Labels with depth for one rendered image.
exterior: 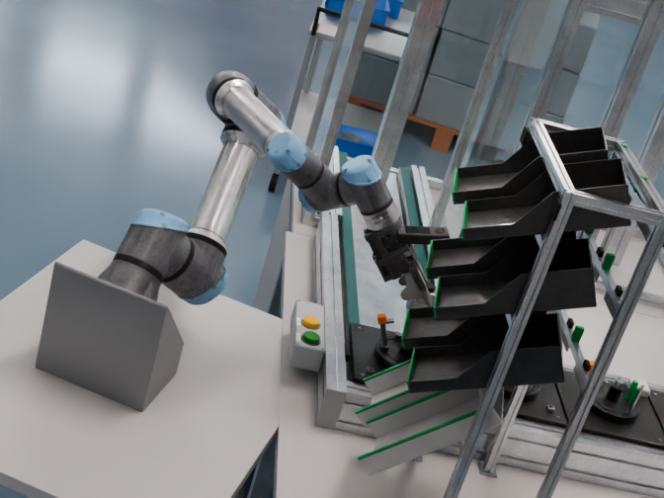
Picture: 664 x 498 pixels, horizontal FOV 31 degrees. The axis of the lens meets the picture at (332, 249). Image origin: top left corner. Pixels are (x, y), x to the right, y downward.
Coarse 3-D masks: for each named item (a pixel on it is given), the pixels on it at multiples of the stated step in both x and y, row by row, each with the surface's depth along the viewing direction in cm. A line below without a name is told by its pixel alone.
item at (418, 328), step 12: (408, 312) 240; (420, 312) 241; (432, 312) 241; (540, 312) 223; (408, 324) 238; (420, 324) 238; (432, 324) 238; (444, 324) 237; (456, 324) 236; (468, 324) 226; (480, 324) 226; (408, 336) 235; (420, 336) 234; (432, 336) 229; (444, 336) 228; (456, 336) 228; (468, 336) 227; (408, 348) 230
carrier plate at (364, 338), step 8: (352, 328) 277; (360, 328) 278; (368, 328) 279; (376, 328) 280; (352, 336) 274; (360, 336) 275; (368, 336) 276; (376, 336) 277; (352, 344) 271; (360, 344) 272; (368, 344) 273; (352, 352) 268; (360, 352) 269; (368, 352) 269; (352, 360) 266; (360, 360) 266; (368, 360) 266; (352, 368) 264; (360, 368) 263; (376, 368) 264; (384, 368) 265; (352, 376) 261; (360, 376) 259; (368, 376) 260
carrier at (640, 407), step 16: (560, 384) 280; (576, 384) 282; (608, 384) 282; (624, 384) 288; (640, 384) 286; (560, 400) 275; (576, 400) 275; (608, 400) 275; (624, 400) 277; (640, 400) 284; (592, 416) 271; (608, 416) 271; (624, 416) 271; (640, 416) 277; (592, 432) 266; (608, 432) 267; (624, 432) 269; (640, 432) 270; (656, 432) 272
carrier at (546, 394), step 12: (540, 384) 277; (552, 384) 279; (504, 396) 268; (528, 396) 268; (540, 396) 273; (552, 396) 274; (504, 408) 264; (528, 408) 266; (540, 408) 268; (540, 420) 264; (552, 420) 265; (564, 420) 266
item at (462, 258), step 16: (432, 240) 234; (448, 240) 234; (480, 240) 233; (496, 240) 232; (512, 240) 218; (528, 240) 217; (432, 256) 231; (448, 256) 231; (464, 256) 230; (480, 256) 228; (496, 256) 220; (432, 272) 223; (448, 272) 222; (464, 272) 222; (480, 272) 221
